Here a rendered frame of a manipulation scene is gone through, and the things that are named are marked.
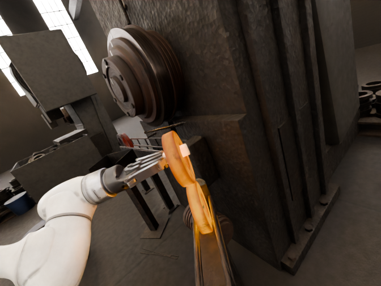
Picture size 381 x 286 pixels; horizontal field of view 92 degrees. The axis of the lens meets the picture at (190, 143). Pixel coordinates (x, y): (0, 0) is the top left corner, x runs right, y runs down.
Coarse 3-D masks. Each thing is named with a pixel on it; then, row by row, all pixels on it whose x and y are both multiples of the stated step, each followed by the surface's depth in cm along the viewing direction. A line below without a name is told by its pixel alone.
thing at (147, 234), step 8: (120, 152) 140; (128, 152) 131; (104, 160) 142; (112, 160) 146; (120, 160) 123; (128, 160) 129; (96, 168) 134; (128, 192) 139; (136, 192) 141; (136, 200) 141; (144, 200) 147; (144, 208) 145; (144, 216) 148; (152, 216) 152; (152, 224) 150; (160, 224) 157; (144, 232) 156; (152, 232) 153; (160, 232) 149
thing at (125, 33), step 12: (108, 36) 84; (120, 36) 76; (132, 36) 69; (144, 36) 72; (144, 48) 70; (144, 60) 71; (156, 60) 71; (156, 72) 70; (156, 84) 73; (168, 84) 76; (168, 96) 78; (168, 108) 83; (156, 120) 91
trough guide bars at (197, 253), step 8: (192, 216) 57; (216, 216) 57; (216, 224) 50; (216, 232) 48; (200, 248) 48; (224, 248) 45; (200, 256) 45; (224, 256) 41; (200, 264) 43; (224, 264) 39; (200, 272) 40; (224, 272) 37; (200, 280) 38; (232, 280) 38
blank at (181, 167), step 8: (168, 136) 46; (176, 136) 51; (168, 144) 44; (176, 144) 45; (168, 152) 43; (176, 152) 43; (168, 160) 43; (176, 160) 43; (184, 160) 53; (176, 168) 43; (184, 168) 43; (192, 168) 55; (176, 176) 44; (184, 176) 44; (192, 176) 48; (184, 184) 46
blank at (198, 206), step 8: (192, 184) 55; (192, 192) 52; (200, 192) 57; (192, 200) 50; (200, 200) 50; (192, 208) 50; (200, 208) 49; (208, 208) 62; (200, 216) 49; (208, 216) 54; (200, 224) 49; (208, 224) 50; (208, 232) 52
